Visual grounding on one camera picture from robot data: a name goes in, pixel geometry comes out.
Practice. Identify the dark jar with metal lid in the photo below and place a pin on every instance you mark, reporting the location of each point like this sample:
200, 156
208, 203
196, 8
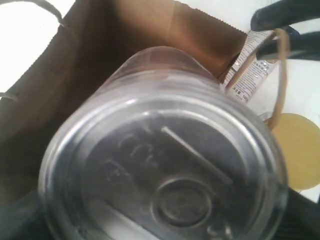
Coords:
160, 152

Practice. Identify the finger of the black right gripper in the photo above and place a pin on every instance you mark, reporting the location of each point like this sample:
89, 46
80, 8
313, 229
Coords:
283, 13
301, 46

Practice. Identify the white long noodle package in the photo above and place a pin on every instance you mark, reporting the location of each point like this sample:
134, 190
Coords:
256, 71

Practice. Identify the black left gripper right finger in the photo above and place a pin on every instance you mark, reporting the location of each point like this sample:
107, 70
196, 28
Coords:
301, 220

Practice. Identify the brown paper bag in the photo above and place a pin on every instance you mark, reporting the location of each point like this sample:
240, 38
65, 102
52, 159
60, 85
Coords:
104, 34

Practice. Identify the nut jar with gold lid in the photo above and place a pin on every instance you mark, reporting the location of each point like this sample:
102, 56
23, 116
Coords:
299, 140

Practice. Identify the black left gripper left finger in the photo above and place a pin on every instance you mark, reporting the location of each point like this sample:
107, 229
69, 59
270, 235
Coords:
24, 220

